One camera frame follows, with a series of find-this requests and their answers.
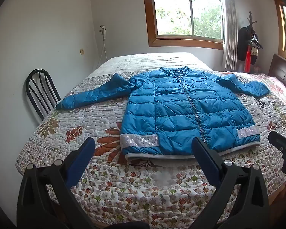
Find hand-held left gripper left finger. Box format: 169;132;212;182
16;137;98;229

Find black metal chair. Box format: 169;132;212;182
26;69;62;121

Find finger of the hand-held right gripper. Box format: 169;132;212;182
268;131;286;175

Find floral quilted bedspread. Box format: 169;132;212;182
15;52;286;229

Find pink floral blanket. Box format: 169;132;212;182
250;73;286;120

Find blue puffer jacket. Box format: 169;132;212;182
56;67;271;160

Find black clothes hangers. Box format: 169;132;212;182
248;38;263;50

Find dark wooden headboard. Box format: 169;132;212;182
268;54;286;90

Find white wall handset with cable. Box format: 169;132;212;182
99;24;108;61

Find wooden bed frame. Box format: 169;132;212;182
268;175;286;211

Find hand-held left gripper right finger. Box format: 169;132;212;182
191;137;270;229

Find red hanging bag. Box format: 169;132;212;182
244;50;252;73

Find dark wooden coat rack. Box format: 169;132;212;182
246;11;258;41

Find black hanging garment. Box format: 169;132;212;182
237;27;258;65

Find white pleated curtain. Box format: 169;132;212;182
220;0;239;70

